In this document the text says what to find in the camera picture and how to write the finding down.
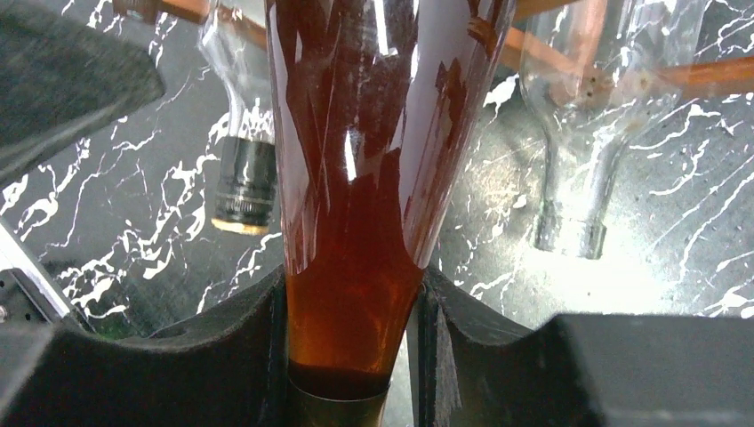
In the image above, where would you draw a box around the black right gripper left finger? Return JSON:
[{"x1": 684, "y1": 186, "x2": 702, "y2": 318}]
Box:
[{"x1": 1, "y1": 269, "x2": 287, "y2": 426}]

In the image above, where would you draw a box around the gold-capped red wine bottle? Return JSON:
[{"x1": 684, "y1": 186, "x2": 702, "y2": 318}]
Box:
[{"x1": 266, "y1": 1, "x2": 515, "y2": 426}]

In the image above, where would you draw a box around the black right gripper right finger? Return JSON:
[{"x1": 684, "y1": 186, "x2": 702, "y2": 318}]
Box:
[{"x1": 407, "y1": 267, "x2": 753, "y2": 426}]

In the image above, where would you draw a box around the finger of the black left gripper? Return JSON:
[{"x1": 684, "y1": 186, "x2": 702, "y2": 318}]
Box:
[{"x1": 1, "y1": 1, "x2": 165, "y2": 183}]

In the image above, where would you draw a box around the black-capped clear glass bottle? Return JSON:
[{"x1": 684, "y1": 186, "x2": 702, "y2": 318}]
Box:
[{"x1": 198, "y1": 1, "x2": 277, "y2": 235}]

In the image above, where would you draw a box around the brown wooden wine rack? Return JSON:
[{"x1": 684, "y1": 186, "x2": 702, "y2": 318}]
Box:
[{"x1": 113, "y1": 0, "x2": 753, "y2": 98}]

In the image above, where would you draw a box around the clear uncapped glass bottle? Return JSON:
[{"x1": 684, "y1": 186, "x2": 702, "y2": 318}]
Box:
[{"x1": 519, "y1": 1, "x2": 705, "y2": 260}]

